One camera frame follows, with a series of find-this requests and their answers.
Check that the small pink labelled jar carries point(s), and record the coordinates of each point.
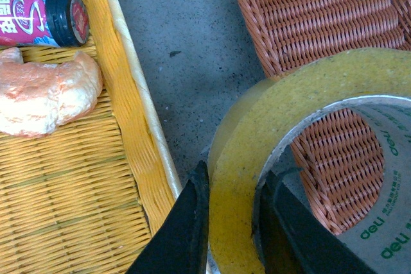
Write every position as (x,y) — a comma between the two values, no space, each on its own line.
(55,23)

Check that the yellow clear tape roll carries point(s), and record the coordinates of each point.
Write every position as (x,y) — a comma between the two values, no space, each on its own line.
(256,136)

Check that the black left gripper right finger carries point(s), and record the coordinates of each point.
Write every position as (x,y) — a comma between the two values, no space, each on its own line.
(291,240)

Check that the brown woven basket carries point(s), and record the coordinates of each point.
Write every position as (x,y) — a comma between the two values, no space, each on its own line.
(339,155)

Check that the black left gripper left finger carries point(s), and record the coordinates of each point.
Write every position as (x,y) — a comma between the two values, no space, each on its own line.
(181,244)

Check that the yellow woven basket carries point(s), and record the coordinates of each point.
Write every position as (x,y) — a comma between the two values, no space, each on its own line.
(89,197)

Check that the toy bread loaf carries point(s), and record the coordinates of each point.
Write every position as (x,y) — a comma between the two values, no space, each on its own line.
(37,98)

